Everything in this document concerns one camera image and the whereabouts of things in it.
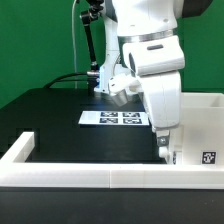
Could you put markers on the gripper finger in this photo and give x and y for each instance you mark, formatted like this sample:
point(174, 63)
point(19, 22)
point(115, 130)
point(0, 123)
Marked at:
point(163, 138)

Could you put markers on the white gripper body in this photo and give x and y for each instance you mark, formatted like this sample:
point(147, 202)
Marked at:
point(156, 65)

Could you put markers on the white drawer cabinet frame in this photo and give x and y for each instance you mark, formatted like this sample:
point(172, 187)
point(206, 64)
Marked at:
point(202, 117)

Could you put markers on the white drawer box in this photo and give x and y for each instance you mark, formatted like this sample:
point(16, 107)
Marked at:
point(167, 155)
point(176, 139)

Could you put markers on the white front drawer box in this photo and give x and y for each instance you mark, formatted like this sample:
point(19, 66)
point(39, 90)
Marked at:
point(167, 155)

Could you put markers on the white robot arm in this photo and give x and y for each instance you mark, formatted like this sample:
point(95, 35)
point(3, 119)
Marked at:
point(131, 21)

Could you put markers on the white fiducial marker sheet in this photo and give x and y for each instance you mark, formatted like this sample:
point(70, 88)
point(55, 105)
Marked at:
point(115, 118)

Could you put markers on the white U-shaped border fence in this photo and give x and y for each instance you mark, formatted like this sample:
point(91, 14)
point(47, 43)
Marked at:
point(17, 171)

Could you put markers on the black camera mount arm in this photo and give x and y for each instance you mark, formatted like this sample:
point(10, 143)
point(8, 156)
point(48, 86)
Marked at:
point(87, 17)

